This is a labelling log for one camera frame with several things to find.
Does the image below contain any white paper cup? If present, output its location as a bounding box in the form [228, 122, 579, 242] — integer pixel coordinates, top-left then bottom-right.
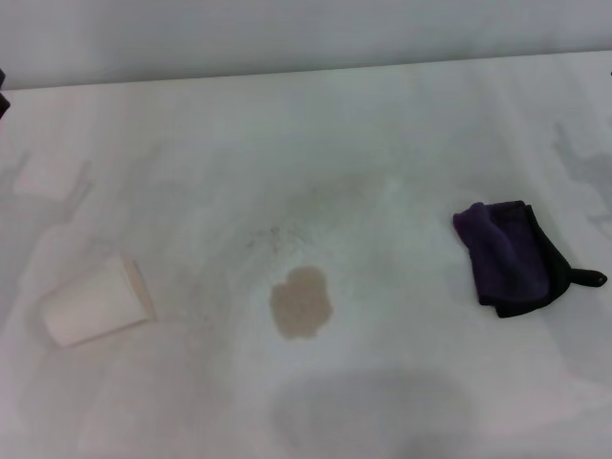
[39, 250, 158, 349]

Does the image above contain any purple rag with black trim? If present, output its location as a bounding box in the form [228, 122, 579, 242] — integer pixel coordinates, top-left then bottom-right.
[452, 200, 609, 319]

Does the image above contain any brown water stain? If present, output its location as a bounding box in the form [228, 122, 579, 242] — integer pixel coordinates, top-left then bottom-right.
[269, 264, 335, 342]

